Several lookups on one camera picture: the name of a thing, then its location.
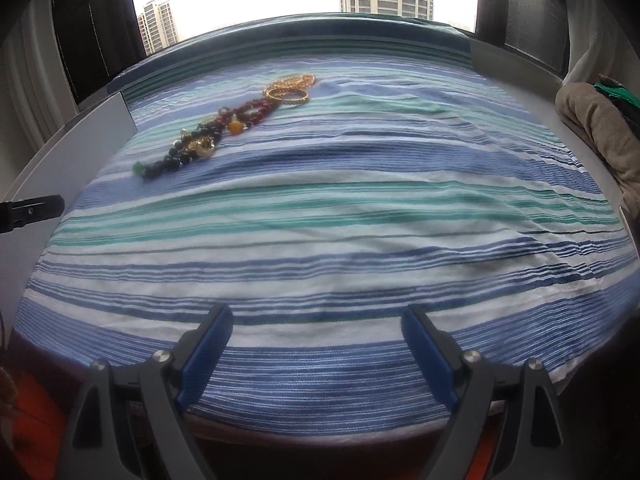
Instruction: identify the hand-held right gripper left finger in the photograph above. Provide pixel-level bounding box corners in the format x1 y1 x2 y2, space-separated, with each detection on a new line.
60 304 235 480

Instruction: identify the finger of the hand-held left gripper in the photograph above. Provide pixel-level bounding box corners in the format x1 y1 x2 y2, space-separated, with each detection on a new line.
0 194 66 234

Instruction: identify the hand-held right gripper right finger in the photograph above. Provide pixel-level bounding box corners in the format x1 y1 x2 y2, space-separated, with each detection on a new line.
400 304 576 480

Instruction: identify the dark bead bracelet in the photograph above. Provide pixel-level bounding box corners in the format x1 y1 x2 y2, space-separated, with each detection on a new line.
167 119 247 161

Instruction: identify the red bead bracelet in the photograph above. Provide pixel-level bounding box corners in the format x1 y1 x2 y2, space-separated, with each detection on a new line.
216 99 276 128

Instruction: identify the amber bead bracelet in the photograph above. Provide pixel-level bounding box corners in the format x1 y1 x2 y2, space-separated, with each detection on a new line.
263 74 317 96

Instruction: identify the white curtain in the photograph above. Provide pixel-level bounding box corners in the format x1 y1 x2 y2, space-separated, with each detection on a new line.
0 0 76 137
562 0 640 92

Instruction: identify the blue green striped cloth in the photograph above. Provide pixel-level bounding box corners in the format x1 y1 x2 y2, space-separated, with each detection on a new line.
12 14 632 436

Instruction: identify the orange cloth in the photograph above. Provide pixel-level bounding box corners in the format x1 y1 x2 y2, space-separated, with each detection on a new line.
0 370 68 480

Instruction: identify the dark curtain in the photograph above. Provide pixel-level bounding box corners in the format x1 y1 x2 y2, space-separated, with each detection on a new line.
50 0 147 107

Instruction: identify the slim apartment building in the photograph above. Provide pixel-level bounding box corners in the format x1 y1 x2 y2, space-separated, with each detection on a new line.
137 0 181 55

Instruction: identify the beige cloth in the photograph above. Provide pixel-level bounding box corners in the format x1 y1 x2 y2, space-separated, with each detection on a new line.
555 81 640 211

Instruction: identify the grey window blind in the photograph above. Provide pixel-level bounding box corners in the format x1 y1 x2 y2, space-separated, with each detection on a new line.
505 0 568 72

